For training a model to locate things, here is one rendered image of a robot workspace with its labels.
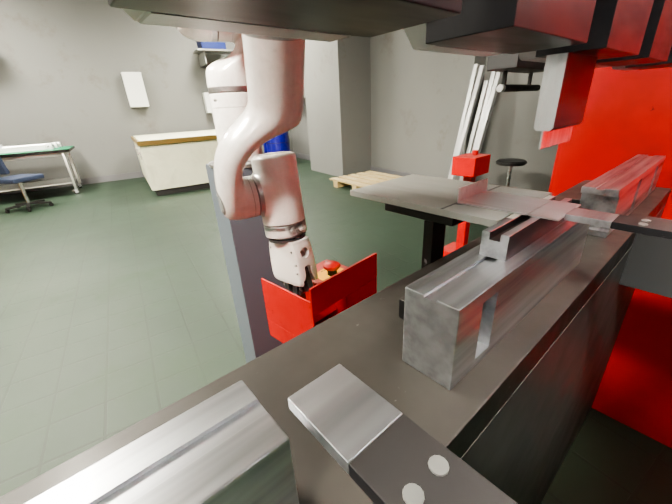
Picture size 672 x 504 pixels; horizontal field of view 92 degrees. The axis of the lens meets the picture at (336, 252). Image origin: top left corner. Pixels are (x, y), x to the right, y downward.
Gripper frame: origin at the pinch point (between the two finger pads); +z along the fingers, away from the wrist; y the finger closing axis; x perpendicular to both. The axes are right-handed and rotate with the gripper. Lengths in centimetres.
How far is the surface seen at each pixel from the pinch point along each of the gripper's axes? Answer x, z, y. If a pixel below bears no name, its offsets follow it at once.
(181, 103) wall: -295, -121, 694
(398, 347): 11.6, -9.8, -33.9
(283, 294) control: 5.0, -4.7, -2.2
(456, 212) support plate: -3.1, -22.3, -34.1
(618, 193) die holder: -41, -17, -48
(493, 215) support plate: -4.4, -21.9, -38.4
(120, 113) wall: -184, -110, 725
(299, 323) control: 5.0, 0.8, -5.9
